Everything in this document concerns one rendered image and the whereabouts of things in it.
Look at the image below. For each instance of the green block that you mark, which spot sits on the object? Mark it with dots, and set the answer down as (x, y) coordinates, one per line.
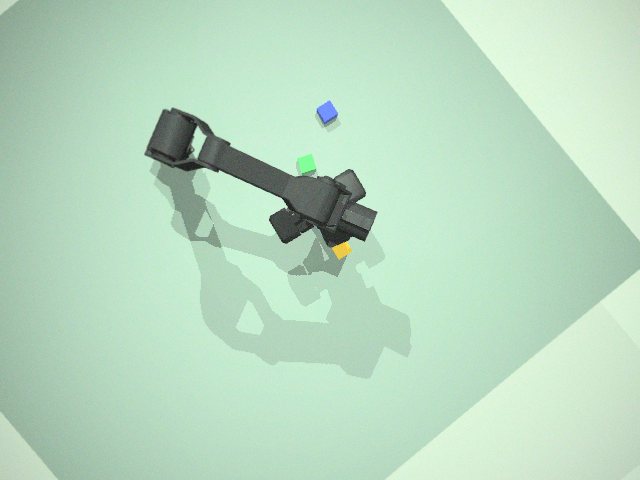
(306, 164)

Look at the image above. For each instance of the blue cube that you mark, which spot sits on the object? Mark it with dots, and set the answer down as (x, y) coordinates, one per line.
(327, 112)

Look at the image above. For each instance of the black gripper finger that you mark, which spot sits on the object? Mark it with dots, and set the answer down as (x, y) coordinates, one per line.
(306, 229)

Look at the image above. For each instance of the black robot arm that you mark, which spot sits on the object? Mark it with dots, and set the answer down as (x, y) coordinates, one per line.
(322, 201)

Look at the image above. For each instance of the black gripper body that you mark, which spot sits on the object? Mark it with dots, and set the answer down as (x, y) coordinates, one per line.
(285, 226)

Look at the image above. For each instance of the yellow bar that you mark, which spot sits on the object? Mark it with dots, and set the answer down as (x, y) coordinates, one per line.
(342, 250)

